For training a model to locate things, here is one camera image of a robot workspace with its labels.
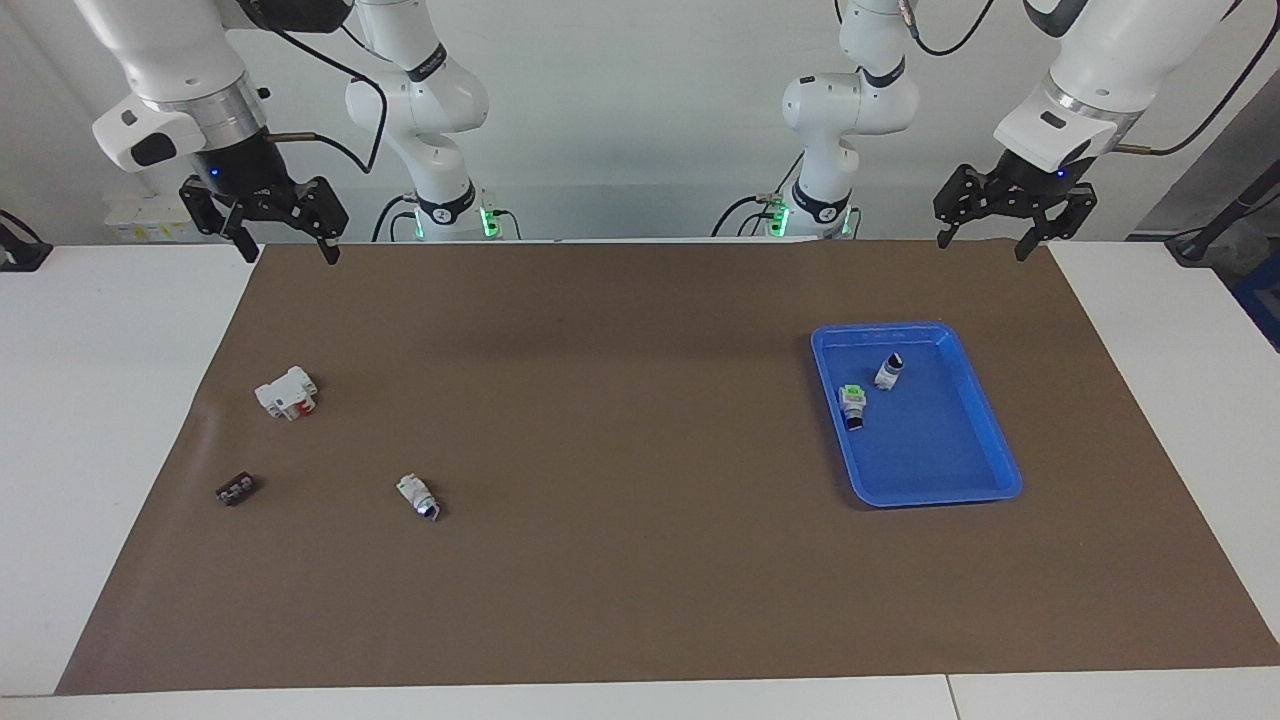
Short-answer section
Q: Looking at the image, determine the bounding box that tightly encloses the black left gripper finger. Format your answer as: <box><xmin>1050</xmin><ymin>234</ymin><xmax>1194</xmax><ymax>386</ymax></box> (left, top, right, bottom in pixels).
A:
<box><xmin>933</xmin><ymin>165</ymin><xmax>1001</xmax><ymax>250</ymax></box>
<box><xmin>1013</xmin><ymin>185</ymin><xmax>1098</xmax><ymax>263</ymax></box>

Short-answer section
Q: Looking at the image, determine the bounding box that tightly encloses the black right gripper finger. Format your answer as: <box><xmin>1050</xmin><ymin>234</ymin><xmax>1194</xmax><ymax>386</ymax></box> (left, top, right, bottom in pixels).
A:
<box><xmin>290</xmin><ymin>177</ymin><xmax>350</xmax><ymax>266</ymax></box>
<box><xmin>180</xmin><ymin>178</ymin><xmax>259</xmax><ymax>264</ymax></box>

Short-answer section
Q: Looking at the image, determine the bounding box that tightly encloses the white background box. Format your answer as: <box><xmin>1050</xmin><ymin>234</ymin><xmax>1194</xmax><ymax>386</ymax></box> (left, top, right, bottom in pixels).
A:
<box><xmin>104</xmin><ymin>195</ymin><xmax>196</xmax><ymax>244</ymax></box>

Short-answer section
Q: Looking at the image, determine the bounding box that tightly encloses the black stand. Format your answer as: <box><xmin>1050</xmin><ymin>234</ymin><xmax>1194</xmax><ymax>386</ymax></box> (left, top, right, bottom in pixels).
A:
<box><xmin>1165</xmin><ymin>160</ymin><xmax>1280</xmax><ymax>266</ymax></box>

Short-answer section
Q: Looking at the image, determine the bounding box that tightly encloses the white circuit breaker red lever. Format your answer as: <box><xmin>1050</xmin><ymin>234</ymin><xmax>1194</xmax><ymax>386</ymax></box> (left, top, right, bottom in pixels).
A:
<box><xmin>254</xmin><ymin>366</ymin><xmax>319</xmax><ymax>422</ymax></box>

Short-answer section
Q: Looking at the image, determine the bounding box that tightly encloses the black table clamp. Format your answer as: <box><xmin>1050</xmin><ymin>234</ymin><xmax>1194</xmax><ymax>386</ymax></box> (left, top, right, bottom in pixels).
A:
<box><xmin>0</xmin><ymin>210</ymin><xmax>53</xmax><ymax>273</ymax></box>

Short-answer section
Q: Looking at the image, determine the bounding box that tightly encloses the blue plastic tray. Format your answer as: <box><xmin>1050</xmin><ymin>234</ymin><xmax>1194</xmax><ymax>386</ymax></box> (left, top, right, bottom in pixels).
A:
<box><xmin>810</xmin><ymin>321</ymin><xmax>1024</xmax><ymax>510</ymax></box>

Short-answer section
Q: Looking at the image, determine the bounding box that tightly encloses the brown table mat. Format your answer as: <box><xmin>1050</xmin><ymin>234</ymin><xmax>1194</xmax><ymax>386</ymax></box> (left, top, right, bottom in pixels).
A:
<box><xmin>55</xmin><ymin>240</ymin><xmax>1280</xmax><ymax>696</ymax></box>

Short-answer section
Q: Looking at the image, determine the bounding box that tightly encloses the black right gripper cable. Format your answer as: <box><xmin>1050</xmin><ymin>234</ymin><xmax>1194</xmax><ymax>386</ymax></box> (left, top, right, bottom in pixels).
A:
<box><xmin>230</xmin><ymin>0</ymin><xmax>389</xmax><ymax>176</ymax></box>

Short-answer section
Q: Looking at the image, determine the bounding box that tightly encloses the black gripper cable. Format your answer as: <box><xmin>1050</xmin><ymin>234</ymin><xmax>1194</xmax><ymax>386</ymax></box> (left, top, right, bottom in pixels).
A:
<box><xmin>230</xmin><ymin>0</ymin><xmax>389</xmax><ymax>176</ymax></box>
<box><xmin>900</xmin><ymin>0</ymin><xmax>1280</xmax><ymax>156</ymax></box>

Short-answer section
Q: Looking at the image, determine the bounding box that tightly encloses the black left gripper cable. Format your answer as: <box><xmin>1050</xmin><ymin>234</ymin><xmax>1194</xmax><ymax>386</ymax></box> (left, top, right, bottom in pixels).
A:
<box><xmin>900</xmin><ymin>0</ymin><xmax>1280</xmax><ymax>156</ymax></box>

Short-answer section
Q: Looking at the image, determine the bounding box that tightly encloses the blue frame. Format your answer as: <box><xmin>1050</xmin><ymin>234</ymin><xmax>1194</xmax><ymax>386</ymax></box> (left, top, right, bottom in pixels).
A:
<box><xmin>1232</xmin><ymin>255</ymin><xmax>1280</xmax><ymax>351</ymax></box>

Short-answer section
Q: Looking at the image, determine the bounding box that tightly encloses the white push-button switch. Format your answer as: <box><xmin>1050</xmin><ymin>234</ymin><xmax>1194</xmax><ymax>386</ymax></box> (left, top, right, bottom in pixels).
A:
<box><xmin>396</xmin><ymin>473</ymin><xmax>442</xmax><ymax>523</ymax></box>

